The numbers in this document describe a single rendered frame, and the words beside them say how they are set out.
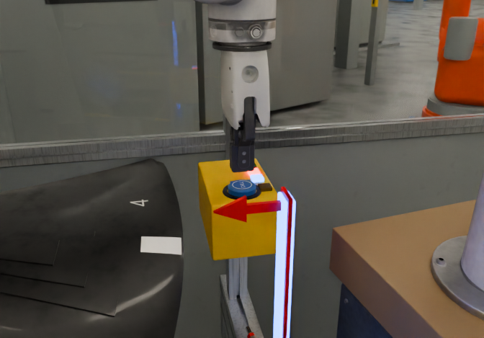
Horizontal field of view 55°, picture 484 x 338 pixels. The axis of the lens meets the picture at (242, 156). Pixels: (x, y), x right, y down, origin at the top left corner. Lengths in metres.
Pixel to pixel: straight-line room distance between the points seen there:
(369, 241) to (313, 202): 0.56
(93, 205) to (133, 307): 0.11
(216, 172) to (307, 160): 0.50
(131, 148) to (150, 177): 0.68
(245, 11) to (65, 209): 0.30
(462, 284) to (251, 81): 0.36
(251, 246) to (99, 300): 0.36
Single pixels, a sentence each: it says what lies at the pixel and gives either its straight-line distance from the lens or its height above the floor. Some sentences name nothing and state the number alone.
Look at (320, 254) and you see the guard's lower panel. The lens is 1.35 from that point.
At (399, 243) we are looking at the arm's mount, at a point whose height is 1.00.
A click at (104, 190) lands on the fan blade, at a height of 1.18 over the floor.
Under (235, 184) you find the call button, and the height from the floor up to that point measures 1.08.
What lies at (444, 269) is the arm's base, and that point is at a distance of 0.67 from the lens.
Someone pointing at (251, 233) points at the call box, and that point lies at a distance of 0.67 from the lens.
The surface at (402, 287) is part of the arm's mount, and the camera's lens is 0.64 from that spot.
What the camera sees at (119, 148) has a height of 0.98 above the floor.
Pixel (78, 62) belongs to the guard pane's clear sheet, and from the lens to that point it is 1.08.
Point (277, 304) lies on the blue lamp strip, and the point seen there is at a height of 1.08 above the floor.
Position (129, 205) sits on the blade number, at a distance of 0.42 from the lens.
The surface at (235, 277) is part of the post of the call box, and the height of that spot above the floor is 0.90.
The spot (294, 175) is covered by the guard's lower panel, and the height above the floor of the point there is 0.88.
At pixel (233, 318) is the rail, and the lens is 0.77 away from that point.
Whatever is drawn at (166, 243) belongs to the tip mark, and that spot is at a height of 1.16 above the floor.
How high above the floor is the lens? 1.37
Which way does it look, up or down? 22 degrees down
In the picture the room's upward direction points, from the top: straight up
